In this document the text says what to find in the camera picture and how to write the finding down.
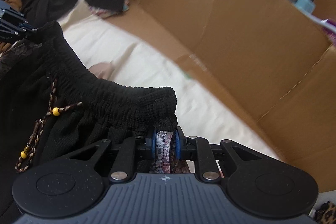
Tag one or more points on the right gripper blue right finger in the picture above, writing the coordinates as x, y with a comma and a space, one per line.
179, 143

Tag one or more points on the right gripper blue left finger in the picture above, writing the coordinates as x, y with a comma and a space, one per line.
153, 144

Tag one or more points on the black floral lined skirt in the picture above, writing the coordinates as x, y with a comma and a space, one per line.
52, 105

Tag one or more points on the white printed bed sheet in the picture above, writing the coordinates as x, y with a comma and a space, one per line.
116, 55

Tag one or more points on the brown cardboard box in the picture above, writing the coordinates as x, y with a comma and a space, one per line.
264, 59

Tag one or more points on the leopard print pillow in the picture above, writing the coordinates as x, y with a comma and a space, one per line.
326, 214

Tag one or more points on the teal cup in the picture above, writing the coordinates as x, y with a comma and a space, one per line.
305, 5

